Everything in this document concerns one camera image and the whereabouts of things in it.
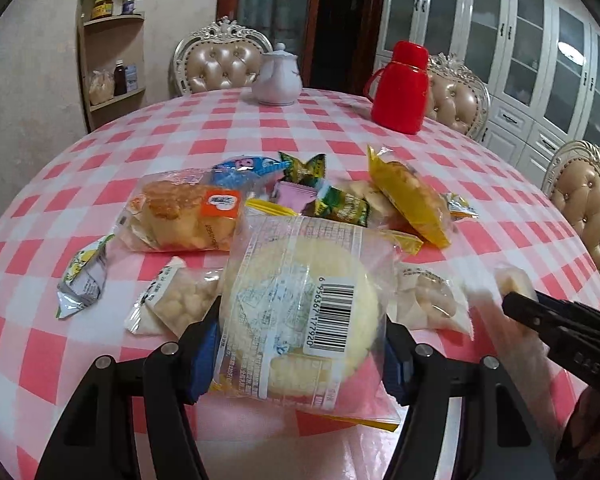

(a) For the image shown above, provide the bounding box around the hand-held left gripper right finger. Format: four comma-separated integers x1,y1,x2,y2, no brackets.
382,312,563,480

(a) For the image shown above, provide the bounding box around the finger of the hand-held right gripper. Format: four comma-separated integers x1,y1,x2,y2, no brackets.
502,292,600,388

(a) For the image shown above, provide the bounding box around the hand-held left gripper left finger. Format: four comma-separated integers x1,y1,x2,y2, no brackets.
35,300,222,480

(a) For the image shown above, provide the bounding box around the small pale snack packet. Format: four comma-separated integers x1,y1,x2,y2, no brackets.
492,265,538,307

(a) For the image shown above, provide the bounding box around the round bread clear packet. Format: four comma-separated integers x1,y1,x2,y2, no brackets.
207,209,402,432

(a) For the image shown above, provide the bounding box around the lemon print candy packet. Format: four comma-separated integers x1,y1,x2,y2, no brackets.
55,234,116,320

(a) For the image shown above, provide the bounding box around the yellow snack packet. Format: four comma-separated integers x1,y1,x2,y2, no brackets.
367,145,453,249

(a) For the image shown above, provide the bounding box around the clear bag of snacks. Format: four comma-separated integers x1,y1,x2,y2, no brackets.
88,69,115,107

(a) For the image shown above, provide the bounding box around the white puffs clear packet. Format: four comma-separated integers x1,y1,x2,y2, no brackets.
125,256,226,338
394,262,474,334

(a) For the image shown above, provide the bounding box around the yellow edged clear packet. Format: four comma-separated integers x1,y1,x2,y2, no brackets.
245,199,425,257

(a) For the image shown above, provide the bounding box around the beige tufted ornate chair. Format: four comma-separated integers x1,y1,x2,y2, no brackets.
172,16,274,99
424,53,492,142
541,140,600,282

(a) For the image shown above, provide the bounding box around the bread packet with orange label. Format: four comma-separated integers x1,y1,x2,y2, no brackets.
117,169,244,254

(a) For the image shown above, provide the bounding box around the small yellow green packet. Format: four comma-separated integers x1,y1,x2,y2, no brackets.
440,192,481,222

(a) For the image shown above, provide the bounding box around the dark green snack packet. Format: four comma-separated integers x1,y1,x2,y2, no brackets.
313,185,372,229

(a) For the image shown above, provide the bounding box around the pink snack packet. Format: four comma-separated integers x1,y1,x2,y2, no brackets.
270,180,327,217

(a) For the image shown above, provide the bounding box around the blue snack packet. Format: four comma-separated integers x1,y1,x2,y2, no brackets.
211,156,289,197

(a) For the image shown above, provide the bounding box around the green candy packet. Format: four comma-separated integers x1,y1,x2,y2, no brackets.
278,151,329,187

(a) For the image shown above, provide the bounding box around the pink checkered tablecloth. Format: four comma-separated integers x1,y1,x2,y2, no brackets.
0,87,600,480

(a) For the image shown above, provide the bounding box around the red thermos jug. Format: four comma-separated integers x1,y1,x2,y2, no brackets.
364,40,430,135

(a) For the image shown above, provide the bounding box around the white teapot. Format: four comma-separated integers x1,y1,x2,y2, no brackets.
251,43,303,107

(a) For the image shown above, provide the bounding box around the dark bottle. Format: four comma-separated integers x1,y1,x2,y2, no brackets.
113,60,129,97

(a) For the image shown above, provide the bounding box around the white glass door cabinet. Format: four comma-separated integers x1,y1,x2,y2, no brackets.
374,0,600,187

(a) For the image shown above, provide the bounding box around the wooden corner shelf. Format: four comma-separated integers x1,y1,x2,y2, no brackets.
77,13,147,132

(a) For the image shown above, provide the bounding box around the wooden framed glass door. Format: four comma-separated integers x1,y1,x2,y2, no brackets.
216,0,381,91

